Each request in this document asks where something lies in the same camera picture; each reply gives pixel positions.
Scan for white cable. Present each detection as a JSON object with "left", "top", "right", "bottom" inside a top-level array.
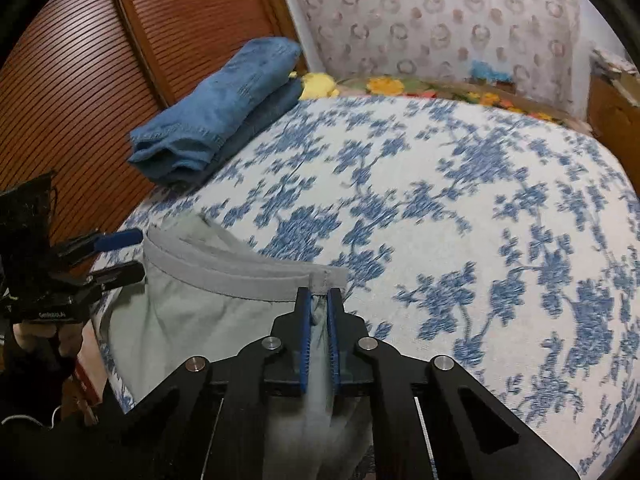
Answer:
[{"left": 0, "top": 407, "right": 64, "bottom": 431}]

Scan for folded blue jeans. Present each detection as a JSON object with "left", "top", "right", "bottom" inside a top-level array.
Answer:
[{"left": 127, "top": 36, "right": 306, "bottom": 189}]

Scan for grey-green pants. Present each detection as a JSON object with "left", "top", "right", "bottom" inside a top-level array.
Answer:
[{"left": 97, "top": 215, "right": 381, "bottom": 480}]

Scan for blue floral bedsheet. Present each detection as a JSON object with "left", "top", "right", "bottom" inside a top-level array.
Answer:
[{"left": 95, "top": 95, "right": 640, "bottom": 480}]

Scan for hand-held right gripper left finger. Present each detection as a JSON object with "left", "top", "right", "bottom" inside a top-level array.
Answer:
[{"left": 100, "top": 287, "right": 314, "bottom": 480}]

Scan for person's left hand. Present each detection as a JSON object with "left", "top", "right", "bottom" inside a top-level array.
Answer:
[{"left": 12, "top": 320, "right": 84, "bottom": 362}]

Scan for wooden cabinet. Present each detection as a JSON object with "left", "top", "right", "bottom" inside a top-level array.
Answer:
[{"left": 587, "top": 75, "right": 640, "bottom": 157}]

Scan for cardboard box with blue cloth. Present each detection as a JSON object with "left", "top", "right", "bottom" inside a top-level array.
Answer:
[{"left": 470, "top": 60, "right": 516, "bottom": 86}]

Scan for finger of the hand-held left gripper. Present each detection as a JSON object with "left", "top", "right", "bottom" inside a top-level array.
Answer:
[
  {"left": 86, "top": 261, "right": 147, "bottom": 294},
  {"left": 57, "top": 228, "right": 144, "bottom": 262}
]

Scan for circle patterned curtain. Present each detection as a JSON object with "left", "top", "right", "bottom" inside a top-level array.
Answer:
[{"left": 285, "top": 0, "right": 587, "bottom": 121}]

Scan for stack of patterned papers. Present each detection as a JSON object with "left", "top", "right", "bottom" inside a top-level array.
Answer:
[{"left": 592, "top": 47, "right": 640, "bottom": 82}]

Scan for yellow flower blanket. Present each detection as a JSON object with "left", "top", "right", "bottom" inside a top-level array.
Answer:
[{"left": 290, "top": 71, "right": 596, "bottom": 134}]

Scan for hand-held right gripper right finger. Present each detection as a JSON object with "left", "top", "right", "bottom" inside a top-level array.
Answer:
[{"left": 326, "top": 288, "right": 582, "bottom": 480}]

